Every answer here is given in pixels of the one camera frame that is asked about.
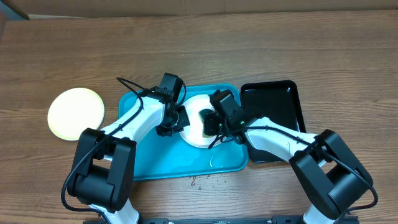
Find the black plastic tray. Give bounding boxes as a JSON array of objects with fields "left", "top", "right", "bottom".
[{"left": 239, "top": 80, "right": 307, "bottom": 164}]

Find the green yellow sponge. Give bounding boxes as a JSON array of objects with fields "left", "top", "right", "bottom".
[{"left": 199, "top": 109, "right": 215, "bottom": 138}]

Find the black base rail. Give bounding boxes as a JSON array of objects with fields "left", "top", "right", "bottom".
[{"left": 83, "top": 215, "right": 360, "bottom": 224}]

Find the teal plastic tray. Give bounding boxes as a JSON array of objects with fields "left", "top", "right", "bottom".
[{"left": 134, "top": 84, "right": 248, "bottom": 180}]

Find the white plate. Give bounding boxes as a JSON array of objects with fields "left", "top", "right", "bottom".
[{"left": 180, "top": 95, "right": 216, "bottom": 148}]

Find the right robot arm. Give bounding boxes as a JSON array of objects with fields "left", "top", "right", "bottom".
[{"left": 200, "top": 108, "right": 379, "bottom": 223}]

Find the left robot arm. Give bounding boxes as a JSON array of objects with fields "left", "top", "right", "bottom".
[{"left": 61, "top": 95, "right": 190, "bottom": 223}]

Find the yellow plate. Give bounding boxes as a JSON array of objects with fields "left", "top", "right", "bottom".
[{"left": 47, "top": 88, "right": 105, "bottom": 141}]

